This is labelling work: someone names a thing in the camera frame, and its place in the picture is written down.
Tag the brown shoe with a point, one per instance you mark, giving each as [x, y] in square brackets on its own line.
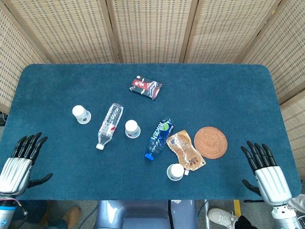
[71, 214]

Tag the brown spout pouch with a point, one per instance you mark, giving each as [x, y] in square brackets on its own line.
[186, 150]

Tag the blue jeans leg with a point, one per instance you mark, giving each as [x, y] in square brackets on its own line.
[35, 210]

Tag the grey-blue robot torso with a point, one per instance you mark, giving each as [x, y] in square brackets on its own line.
[143, 214]

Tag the white paper cup green print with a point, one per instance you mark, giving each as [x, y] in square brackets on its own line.
[81, 115]

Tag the woven screen panel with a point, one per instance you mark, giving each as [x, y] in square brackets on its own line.
[286, 52]
[66, 31]
[152, 31]
[228, 31]
[14, 59]
[296, 128]

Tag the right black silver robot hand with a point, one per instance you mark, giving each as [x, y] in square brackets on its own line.
[271, 181]

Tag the clear plastic water bottle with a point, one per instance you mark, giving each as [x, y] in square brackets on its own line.
[110, 124]

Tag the blue table cloth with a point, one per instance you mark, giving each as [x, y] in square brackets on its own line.
[71, 83]

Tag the black trouser leg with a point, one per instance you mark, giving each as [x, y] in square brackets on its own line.
[246, 223]

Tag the round woven coaster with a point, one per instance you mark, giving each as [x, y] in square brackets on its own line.
[210, 142]

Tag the blue label drink bottle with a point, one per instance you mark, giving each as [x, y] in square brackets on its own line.
[158, 138]

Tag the white sneaker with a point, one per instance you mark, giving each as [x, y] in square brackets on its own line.
[221, 215]

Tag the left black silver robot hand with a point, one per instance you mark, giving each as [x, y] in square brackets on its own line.
[16, 171]

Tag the black flat bar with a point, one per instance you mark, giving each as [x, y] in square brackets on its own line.
[253, 201]

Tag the red black card box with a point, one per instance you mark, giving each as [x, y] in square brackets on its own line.
[145, 87]

